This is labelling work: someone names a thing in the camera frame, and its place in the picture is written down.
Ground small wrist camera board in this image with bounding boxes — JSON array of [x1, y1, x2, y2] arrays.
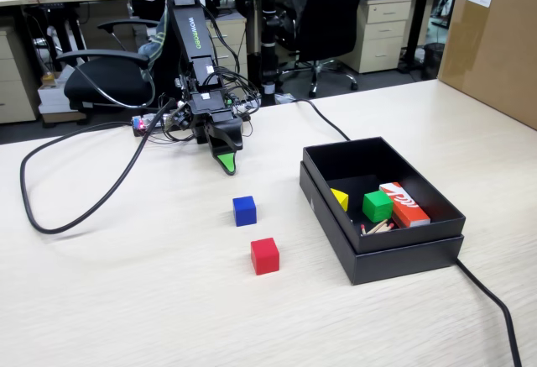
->
[[165, 102, 194, 133]]

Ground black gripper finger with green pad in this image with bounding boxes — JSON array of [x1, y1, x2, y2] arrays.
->
[[207, 131, 238, 176]]

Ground black trash bin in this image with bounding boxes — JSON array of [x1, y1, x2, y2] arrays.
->
[[421, 42, 446, 81]]

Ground thick black sleeved cable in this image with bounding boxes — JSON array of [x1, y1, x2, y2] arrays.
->
[[19, 97, 176, 234]]

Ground black pole with white bands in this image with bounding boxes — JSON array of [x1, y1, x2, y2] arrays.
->
[[258, 0, 281, 107]]

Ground black gripper finger shell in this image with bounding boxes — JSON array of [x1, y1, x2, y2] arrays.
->
[[204, 114, 245, 154]]

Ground white three drawer cabinet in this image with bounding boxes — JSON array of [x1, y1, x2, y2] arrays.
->
[[341, 0, 413, 75]]

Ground black office chair with armrests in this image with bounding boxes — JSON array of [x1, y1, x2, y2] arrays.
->
[[56, 0, 198, 114]]

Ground black power cable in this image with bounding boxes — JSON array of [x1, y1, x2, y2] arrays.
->
[[291, 97, 524, 367]]

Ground stack of white boxes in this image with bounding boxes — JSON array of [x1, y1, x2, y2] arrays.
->
[[36, 71, 88, 125]]

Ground striped grey green jacket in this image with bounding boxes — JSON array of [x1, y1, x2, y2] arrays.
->
[[137, 0, 174, 85]]

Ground orange white matchbox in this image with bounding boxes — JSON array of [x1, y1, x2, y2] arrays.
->
[[378, 181, 432, 228]]

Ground red wooden cube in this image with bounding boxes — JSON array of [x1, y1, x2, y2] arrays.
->
[[250, 237, 281, 276]]

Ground large brown cardboard box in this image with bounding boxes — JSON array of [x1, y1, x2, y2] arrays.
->
[[435, 0, 537, 131]]

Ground green wooden cube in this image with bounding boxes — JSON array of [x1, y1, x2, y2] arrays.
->
[[362, 191, 394, 223]]

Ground thin black arm wires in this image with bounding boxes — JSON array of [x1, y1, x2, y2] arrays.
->
[[159, 1, 263, 144]]

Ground black cardboard box tray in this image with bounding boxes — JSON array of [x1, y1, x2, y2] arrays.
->
[[302, 135, 467, 254]]

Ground beige drawer cabinet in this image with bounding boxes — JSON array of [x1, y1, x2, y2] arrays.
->
[[186, 9, 249, 91], [0, 26, 42, 125]]

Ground black gripper motor body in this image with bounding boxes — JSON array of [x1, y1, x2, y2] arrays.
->
[[187, 107, 237, 142]]

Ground black open box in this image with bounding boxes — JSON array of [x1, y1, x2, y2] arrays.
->
[[299, 160, 466, 286]]

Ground yellow wooden block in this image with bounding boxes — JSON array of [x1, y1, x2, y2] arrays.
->
[[330, 187, 350, 212]]

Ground controller board with red LED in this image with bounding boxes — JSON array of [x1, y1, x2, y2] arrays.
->
[[131, 112, 169, 138]]

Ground black mesh office chair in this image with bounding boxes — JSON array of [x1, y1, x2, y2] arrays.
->
[[279, 0, 373, 98]]

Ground blue wooden cube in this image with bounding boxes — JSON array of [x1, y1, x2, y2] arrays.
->
[[232, 195, 258, 228]]

